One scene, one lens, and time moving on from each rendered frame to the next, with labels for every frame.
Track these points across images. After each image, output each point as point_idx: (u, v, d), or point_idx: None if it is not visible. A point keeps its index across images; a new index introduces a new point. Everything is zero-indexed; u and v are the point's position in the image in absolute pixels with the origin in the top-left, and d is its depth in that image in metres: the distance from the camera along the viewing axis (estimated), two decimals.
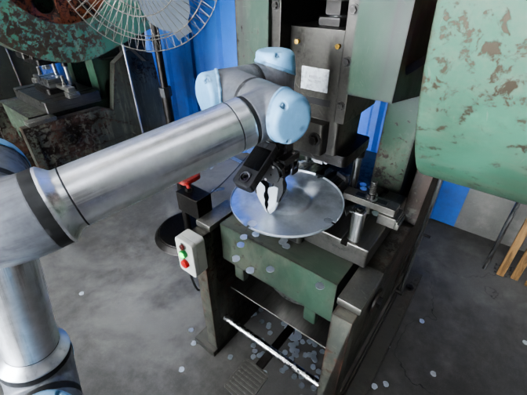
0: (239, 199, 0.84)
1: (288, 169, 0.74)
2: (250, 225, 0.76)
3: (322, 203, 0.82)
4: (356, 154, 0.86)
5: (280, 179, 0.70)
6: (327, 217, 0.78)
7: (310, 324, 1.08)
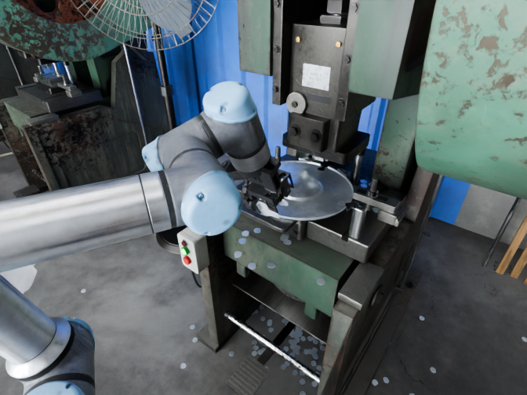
0: (307, 214, 0.79)
1: (268, 201, 0.67)
2: (344, 204, 0.82)
3: (299, 170, 0.96)
4: (357, 151, 0.87)
5: (245, 197, 0.69)
6: None
7: (310, 320, 1.08)
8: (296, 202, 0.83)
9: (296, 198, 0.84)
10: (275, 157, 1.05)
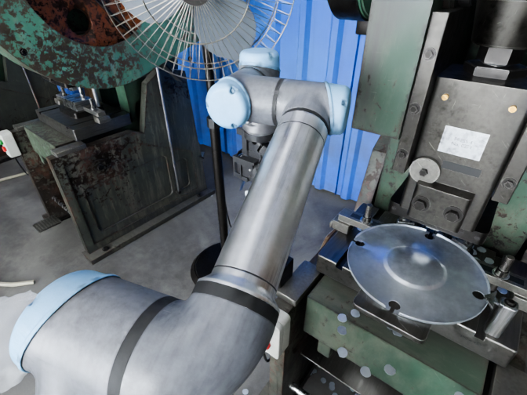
0: (392, 230, 0.82)
1: None
2: None
3: (426, 300, 0.65)
4: None
5: None
6: None
7: None
8: (408, 244, 0.78)
9: (410, 247, 0.77)
10: (365, 215, 0.89)
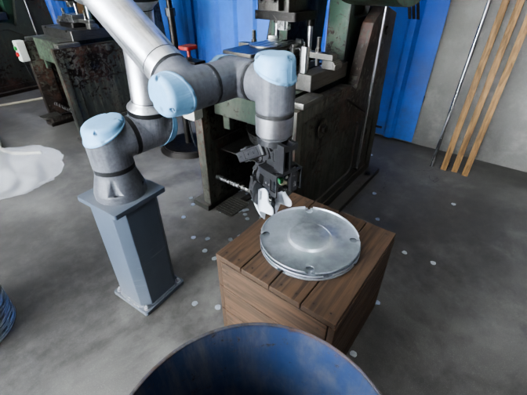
0: (339, 222, 1.01)
1: (272, 186, 0.68)
2: None
3: (281, 245, 0.93)
4: (306, 16, 1.23)
5: (252, 175, 0.71)
6: None
7: None
8: (330, 231, 0.98)
9: (328, 231, 0.97)
10: (252, 38, 1.41)
